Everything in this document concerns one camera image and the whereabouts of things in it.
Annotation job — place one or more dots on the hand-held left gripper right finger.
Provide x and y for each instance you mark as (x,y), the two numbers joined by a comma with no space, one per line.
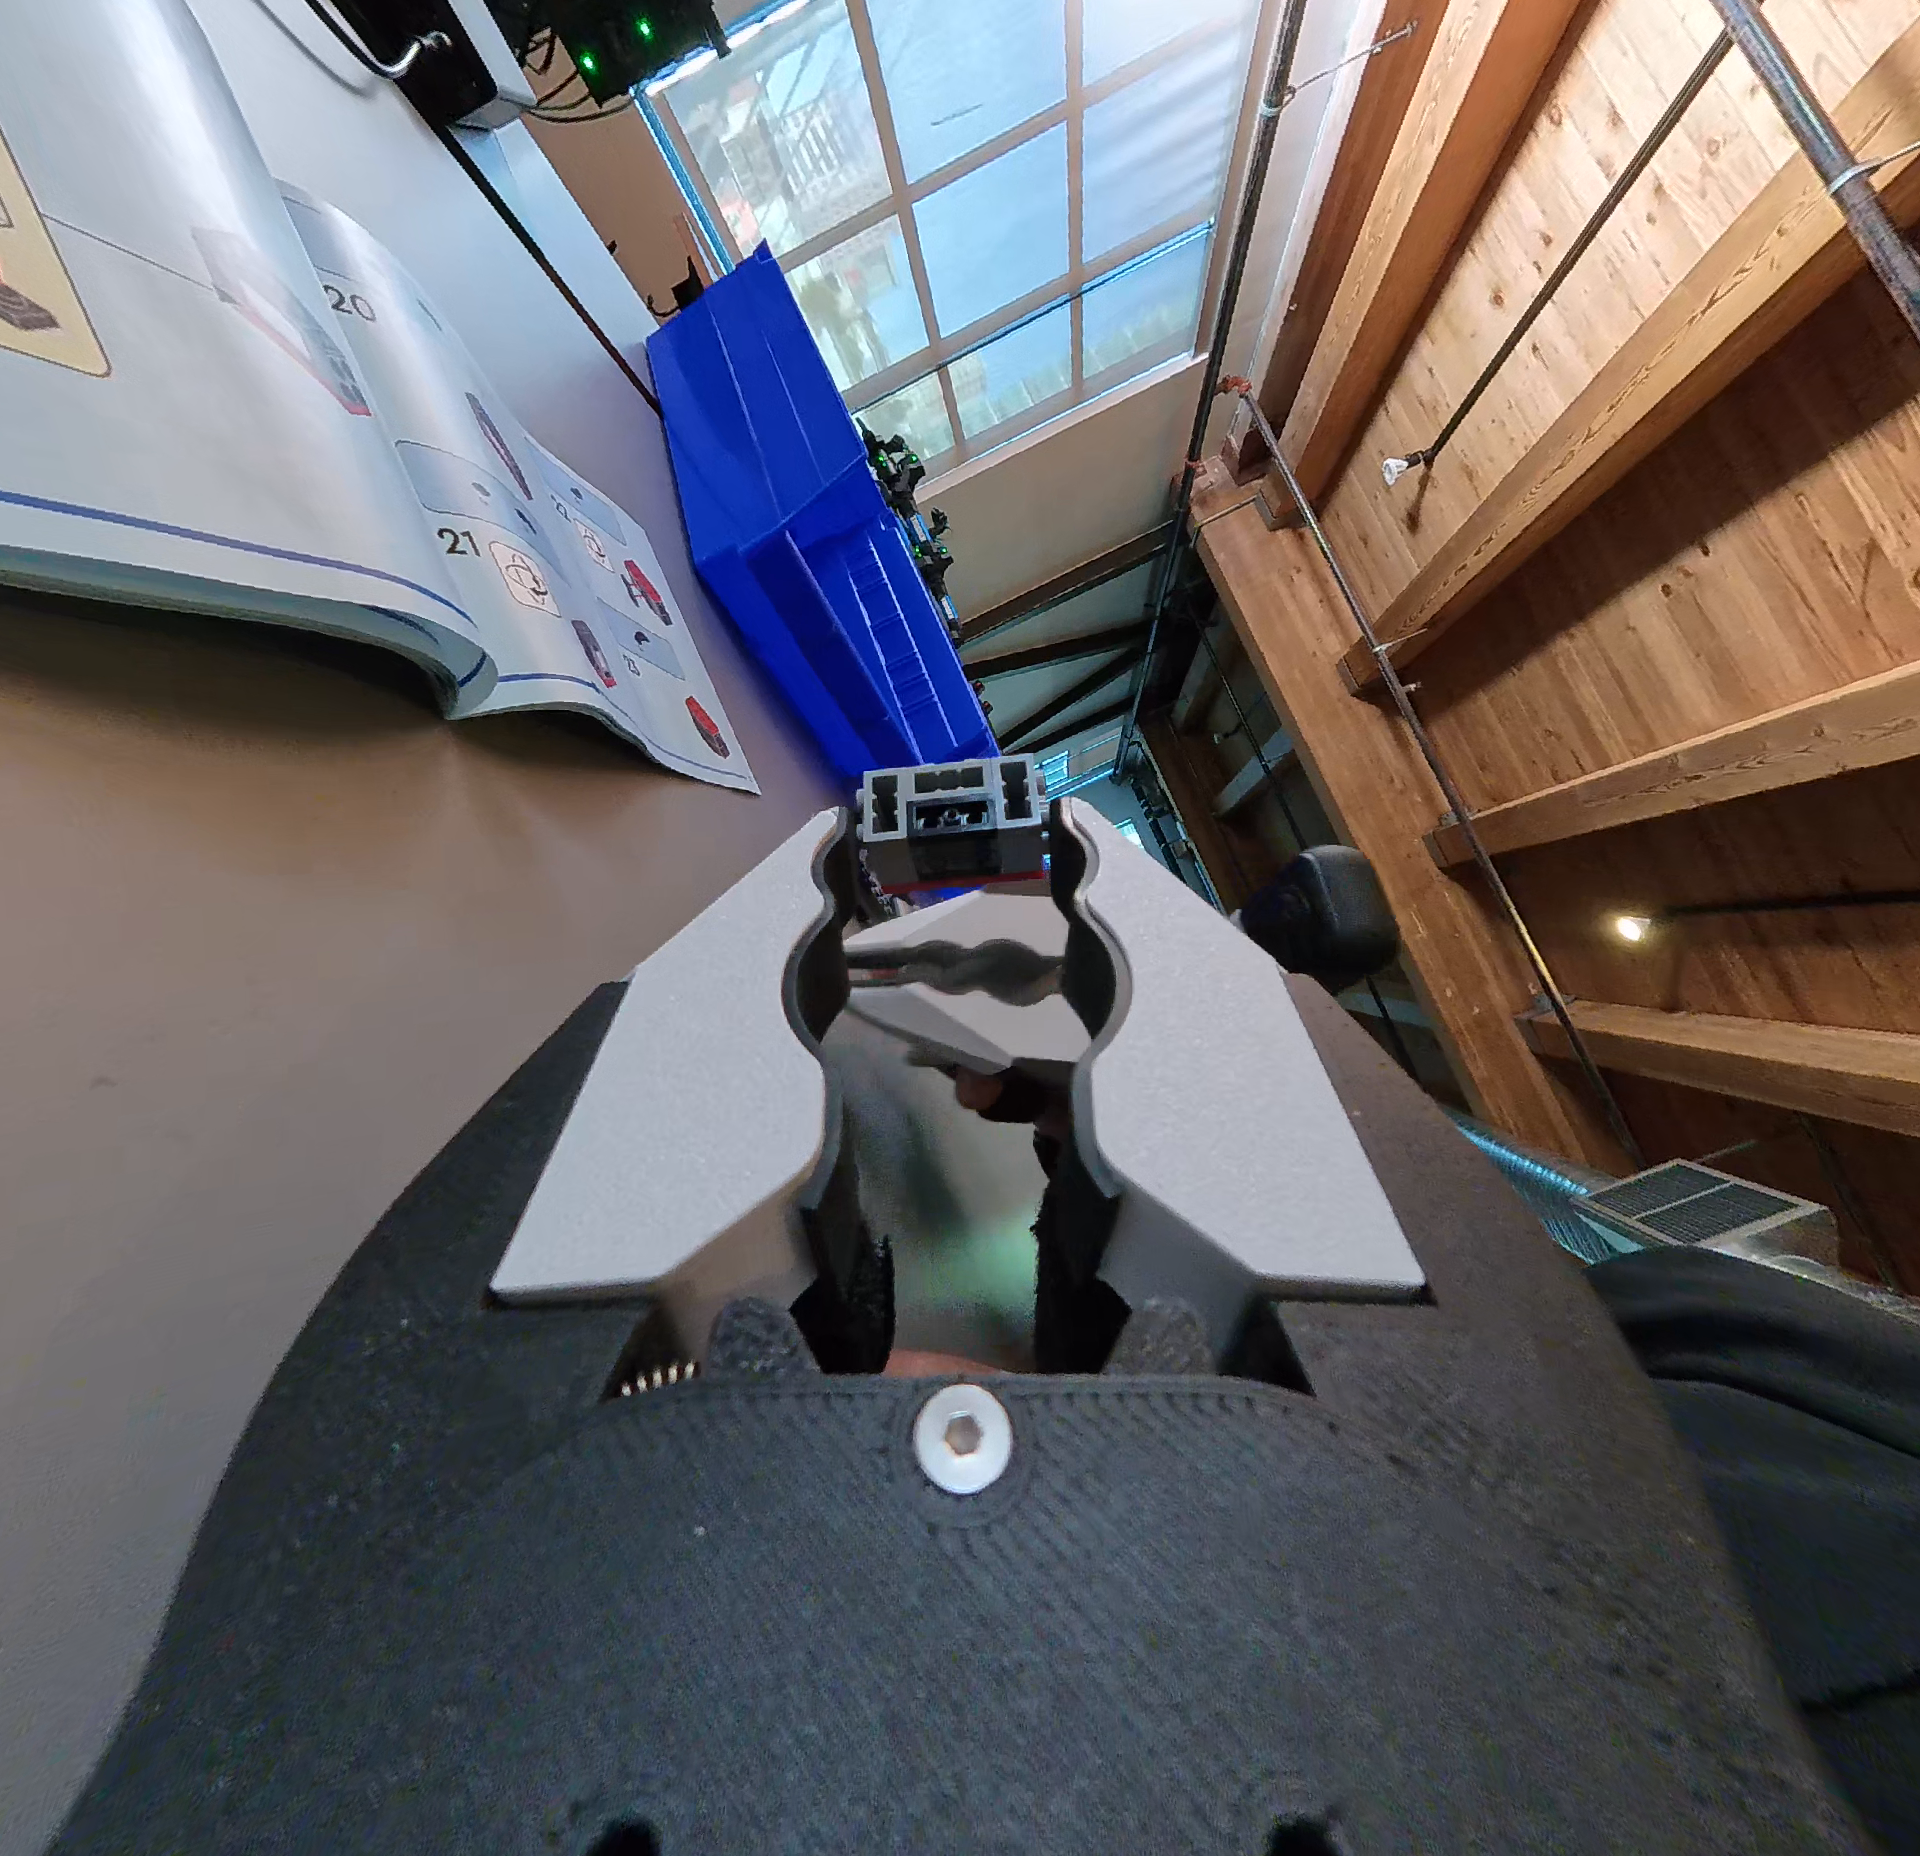
(1245,1136)

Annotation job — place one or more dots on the light blue instruction booklet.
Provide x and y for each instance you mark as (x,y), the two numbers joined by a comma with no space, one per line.
(224,462)

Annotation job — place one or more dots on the red and grey brick assembly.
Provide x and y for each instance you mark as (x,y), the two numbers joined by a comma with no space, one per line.
(954,822)

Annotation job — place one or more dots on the metal conduit pipe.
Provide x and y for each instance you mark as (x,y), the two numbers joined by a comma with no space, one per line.
(1783,84)

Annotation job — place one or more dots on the blue plastic bin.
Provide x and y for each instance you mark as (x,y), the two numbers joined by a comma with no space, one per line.
(810,536)

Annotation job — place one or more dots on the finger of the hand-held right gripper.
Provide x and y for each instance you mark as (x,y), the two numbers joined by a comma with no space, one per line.
(973,1031)
(960,932)

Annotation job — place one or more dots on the equipment rack with green lights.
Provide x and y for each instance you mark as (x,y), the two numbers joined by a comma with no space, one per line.
(601,13)

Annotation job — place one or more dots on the large grid window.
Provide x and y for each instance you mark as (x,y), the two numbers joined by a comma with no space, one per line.
(973,237)

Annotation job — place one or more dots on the silver air duct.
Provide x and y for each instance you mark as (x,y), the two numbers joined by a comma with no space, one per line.
(1545,1190)

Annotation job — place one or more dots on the grey desk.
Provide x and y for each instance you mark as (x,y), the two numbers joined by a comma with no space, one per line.
(301,985)

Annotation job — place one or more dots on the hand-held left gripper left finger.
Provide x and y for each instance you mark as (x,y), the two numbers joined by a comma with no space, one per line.
(658,1136)

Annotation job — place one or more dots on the metal vent grille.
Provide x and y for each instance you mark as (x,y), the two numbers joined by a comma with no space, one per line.
(1697,1205)

